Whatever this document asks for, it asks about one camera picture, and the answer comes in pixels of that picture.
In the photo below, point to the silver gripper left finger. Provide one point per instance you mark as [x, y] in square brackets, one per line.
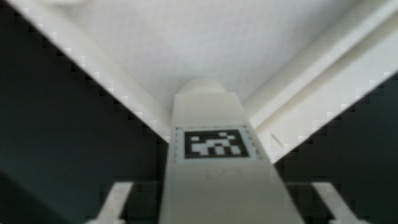
[110, 211]

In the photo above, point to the white desk leg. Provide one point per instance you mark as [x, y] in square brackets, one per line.
[222, 185]

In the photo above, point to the white desk top tray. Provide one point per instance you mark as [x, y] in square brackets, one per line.
[257, 43]

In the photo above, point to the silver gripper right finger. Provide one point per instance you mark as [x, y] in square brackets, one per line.
[336, 204]

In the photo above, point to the white L-shaped fence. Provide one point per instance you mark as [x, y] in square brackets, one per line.
[345, 83]

